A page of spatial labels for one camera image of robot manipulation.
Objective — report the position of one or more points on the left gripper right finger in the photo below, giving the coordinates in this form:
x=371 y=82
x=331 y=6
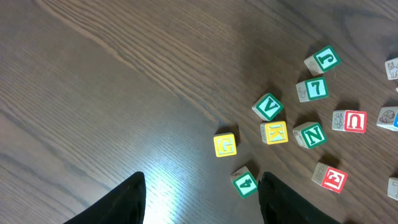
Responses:
x=281 y=204

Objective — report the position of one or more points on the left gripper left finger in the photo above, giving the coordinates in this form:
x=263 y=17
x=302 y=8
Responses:
x=124 y=204

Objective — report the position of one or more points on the green 4 block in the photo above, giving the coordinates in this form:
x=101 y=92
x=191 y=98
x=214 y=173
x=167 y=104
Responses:
x=244 y=182

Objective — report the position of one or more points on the red E block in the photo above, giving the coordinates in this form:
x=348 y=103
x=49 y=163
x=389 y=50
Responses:
x=329 y=177

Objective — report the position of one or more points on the yellow K block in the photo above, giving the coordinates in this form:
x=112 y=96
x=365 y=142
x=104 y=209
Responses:
x=274 y=132

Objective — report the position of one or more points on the green N block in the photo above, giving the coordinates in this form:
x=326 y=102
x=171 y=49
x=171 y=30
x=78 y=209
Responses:
x=310 y=135

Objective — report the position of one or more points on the yellow G block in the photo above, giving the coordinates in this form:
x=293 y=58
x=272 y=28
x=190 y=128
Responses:
x=225 y=145

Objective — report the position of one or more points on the green V block left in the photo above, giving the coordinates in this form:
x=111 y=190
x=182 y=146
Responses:
x=267 y=107

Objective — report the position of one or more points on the red U block left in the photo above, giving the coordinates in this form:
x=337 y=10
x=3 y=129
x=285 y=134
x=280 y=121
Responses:
x=349 y=121

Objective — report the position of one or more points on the yellow Q block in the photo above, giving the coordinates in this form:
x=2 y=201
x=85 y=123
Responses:
x=392 y=188

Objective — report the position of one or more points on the green 7 block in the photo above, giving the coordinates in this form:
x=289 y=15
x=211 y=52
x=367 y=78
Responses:
x=312 y=89

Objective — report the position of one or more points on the blue P block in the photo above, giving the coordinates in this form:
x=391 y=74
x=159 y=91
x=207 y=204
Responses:
x=387 y=118

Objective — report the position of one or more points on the green J block left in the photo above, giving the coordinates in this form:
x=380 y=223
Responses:
x=322 y=61

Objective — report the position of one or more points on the green Z block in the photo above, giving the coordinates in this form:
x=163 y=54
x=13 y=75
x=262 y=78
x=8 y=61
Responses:
x=392 y=69

